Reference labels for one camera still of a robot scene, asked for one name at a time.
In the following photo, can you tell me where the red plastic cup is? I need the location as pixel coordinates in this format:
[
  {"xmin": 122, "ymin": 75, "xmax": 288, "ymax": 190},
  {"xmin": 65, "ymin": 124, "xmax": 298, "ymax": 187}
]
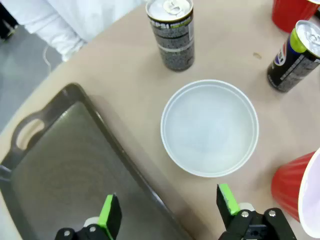
[
  {"xmin": 271, "ymin": 0, "xmax": 320, "ymax": 34},
  {"xmin": 270, "ymin": 147, "xmax": 320, "ymax": 238}
]

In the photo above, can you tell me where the black Pepsi can, lime band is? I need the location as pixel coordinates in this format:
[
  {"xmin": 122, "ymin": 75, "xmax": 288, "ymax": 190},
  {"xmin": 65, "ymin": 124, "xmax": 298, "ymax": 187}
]
[{"xmin": 266, "ymin": 19, "xmax": 320, "ymax": 93}]

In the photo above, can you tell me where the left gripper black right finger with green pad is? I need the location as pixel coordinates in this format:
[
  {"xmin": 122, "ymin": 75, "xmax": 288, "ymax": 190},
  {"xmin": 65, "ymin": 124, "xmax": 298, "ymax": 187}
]
[{"xmin": 216, "ymin": 183, "xmax": 298, "ymax": 240}]

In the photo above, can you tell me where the thin white floor cable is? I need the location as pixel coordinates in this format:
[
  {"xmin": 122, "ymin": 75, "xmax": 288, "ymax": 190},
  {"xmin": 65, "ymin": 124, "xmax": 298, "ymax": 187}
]
[{"xmin": 42, "ymin": 44, "xmax": 52, "ymax": 73}]

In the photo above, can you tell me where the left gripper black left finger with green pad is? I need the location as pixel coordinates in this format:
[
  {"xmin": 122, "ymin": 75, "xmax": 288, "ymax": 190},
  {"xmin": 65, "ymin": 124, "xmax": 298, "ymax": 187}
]
[{"xmin": 54, "ymin": 192, "xmax": 123, "ymax": 240}]

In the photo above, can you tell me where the dark grey plastic tray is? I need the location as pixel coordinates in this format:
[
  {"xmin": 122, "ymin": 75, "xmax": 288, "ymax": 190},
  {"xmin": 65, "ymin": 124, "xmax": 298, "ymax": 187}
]
[{"xmin": 0, "ymin": 82, "xmax": 193, "ymax": 240}]

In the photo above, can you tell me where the person in white clothing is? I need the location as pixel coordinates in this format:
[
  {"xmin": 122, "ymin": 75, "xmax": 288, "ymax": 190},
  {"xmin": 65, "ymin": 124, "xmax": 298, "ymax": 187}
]
[{"xmin": 0, "ymin": 0, "xmax": 156, "ymax": 63}]

